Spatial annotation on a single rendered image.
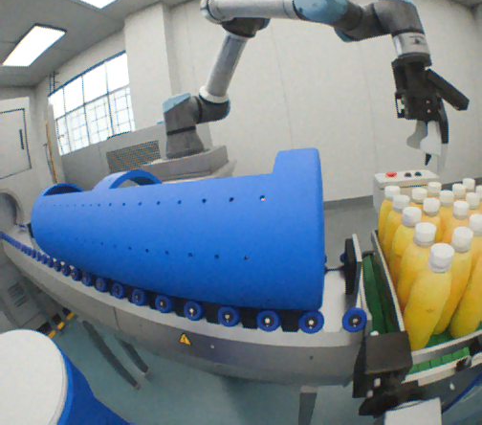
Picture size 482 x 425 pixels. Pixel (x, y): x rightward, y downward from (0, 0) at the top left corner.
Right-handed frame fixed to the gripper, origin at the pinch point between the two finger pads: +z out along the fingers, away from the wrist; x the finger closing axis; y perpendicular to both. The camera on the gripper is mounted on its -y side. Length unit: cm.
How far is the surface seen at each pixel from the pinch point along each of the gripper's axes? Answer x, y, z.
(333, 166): -276, 10, 55
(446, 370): 26.6, 0.3, 28.8
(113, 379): 16, 142, 118
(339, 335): 16.1, 21.0, 25.3
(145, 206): 16, 52, 0
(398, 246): 5.2, 9.7, 14.1
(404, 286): 12.5, 9.7, 18.0
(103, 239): 19, 63, 5
